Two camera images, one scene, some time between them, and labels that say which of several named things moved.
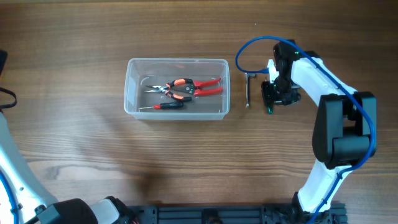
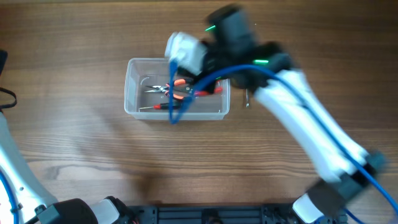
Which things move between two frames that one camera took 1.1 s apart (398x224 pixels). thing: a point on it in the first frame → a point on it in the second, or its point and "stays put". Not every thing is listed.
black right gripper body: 281,91 → 222,56
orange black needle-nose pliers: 166,86 stays put
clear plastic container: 143,72 stays put
